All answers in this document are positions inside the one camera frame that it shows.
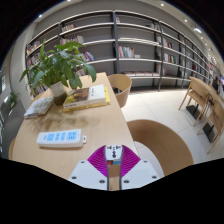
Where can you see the small background plant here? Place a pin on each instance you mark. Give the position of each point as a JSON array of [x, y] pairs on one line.
[[14, 98]]

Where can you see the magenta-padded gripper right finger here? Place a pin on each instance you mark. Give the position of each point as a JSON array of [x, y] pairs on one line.
[[140, 173]]

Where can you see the slatted wooden chair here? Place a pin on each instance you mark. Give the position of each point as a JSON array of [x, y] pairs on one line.
[[216, 116], [196, 100]]

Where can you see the white power strip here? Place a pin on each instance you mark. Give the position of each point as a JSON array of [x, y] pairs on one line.
[[60, 138]]

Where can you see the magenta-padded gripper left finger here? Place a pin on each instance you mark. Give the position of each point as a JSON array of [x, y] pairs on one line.
[[88, 173]]

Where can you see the ceiling lights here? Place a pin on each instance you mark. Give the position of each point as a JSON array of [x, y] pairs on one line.
[[197, 30]]

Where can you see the light wooden side table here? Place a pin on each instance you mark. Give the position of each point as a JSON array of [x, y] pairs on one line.
[[203, 87]]

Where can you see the small white charger block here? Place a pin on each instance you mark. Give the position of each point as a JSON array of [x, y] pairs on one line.
[[113, 154]]

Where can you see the painting cover white book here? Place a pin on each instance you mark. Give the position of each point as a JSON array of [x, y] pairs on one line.
[[85, 96]]

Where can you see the green potted plant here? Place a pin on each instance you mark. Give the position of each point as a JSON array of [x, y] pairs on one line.
[[56, 68]]

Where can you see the round-backed wooden chair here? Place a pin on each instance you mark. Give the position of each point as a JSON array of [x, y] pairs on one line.
[[160, 146], [121, 85]]

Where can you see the grey bookshelf unit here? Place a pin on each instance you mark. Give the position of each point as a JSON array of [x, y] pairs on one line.
[[140, 50]]

